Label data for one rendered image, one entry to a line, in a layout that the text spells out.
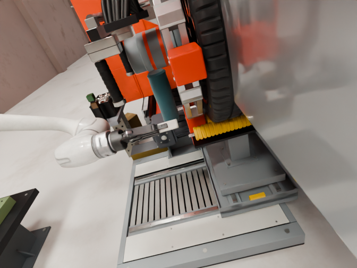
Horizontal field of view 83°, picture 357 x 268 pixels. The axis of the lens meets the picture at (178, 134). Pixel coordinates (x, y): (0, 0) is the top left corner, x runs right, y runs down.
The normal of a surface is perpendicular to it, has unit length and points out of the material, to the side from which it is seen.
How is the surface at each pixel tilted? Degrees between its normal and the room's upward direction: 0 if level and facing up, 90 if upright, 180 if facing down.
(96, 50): 90
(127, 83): 90
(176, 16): 90
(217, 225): 0
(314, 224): 0
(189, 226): 0
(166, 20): 90
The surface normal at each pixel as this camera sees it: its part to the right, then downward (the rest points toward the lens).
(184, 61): 0.09, 0.54
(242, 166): -0.27, -0.79
